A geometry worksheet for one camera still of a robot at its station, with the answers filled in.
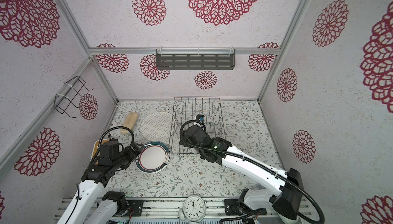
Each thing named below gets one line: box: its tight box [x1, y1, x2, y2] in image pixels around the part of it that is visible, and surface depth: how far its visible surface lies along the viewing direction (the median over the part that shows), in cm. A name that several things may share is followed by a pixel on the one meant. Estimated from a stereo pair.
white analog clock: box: [178, 190, 207, 224], surface depth 71 cm
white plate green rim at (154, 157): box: [135, 141, 171, 174], surface depth 92 cm
